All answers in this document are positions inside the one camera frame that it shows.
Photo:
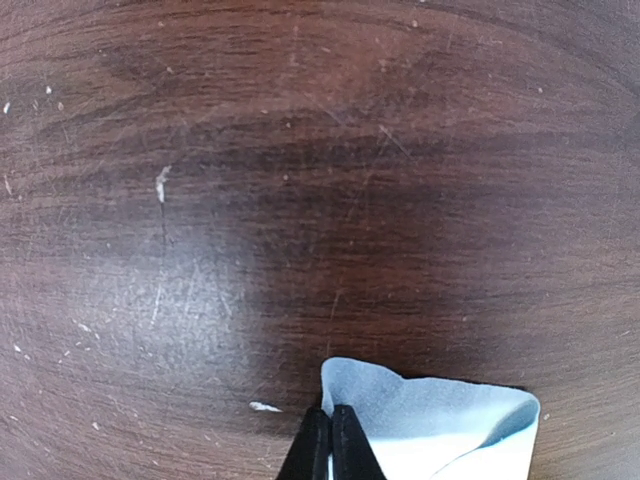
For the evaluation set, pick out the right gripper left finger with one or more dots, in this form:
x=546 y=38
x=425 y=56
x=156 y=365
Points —
x=308 y=455

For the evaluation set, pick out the light blue cloth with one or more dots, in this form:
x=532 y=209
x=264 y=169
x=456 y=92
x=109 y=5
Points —
x=434 y=428

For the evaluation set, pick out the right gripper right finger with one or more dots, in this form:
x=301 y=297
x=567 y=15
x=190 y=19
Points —
x=352 y=454

